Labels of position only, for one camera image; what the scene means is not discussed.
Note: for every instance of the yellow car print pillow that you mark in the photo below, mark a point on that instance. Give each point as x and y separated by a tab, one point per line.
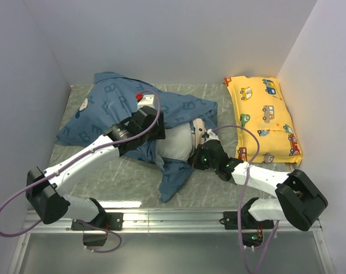
266	127

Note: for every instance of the white pillow insert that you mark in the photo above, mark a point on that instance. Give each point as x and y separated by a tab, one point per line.
179	143

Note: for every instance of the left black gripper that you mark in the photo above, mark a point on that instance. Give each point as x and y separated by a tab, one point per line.
159	132

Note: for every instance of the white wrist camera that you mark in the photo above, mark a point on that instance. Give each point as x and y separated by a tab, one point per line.
145	100
210	135

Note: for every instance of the aluminium mounting rail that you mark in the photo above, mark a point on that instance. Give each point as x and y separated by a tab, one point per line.
154	220

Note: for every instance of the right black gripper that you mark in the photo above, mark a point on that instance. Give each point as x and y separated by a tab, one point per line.
194	160

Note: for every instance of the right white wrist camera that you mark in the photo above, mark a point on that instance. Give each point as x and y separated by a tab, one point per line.
210	135

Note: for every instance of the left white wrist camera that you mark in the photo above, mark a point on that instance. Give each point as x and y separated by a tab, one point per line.
145	100

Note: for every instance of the blue cartoon print pillowcase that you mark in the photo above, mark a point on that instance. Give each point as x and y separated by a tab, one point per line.
112	99

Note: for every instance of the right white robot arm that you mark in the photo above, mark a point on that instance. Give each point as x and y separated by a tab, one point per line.
295	197

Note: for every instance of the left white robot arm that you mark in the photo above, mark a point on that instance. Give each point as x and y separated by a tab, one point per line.
49	192

